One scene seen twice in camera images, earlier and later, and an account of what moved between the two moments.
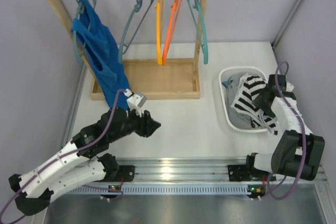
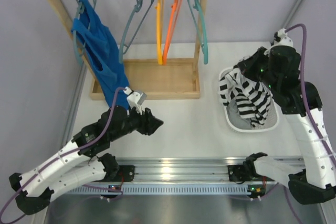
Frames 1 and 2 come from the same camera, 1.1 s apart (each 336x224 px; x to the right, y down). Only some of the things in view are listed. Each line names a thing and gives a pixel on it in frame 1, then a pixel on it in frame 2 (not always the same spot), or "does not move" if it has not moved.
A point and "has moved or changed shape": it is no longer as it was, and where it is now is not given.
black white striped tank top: (249, 87) has moved or changed shape
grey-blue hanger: (137, 9) does not move
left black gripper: (143, 123) does not move
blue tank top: (103, 53) does not move
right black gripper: (260, 101) to (246, 66)
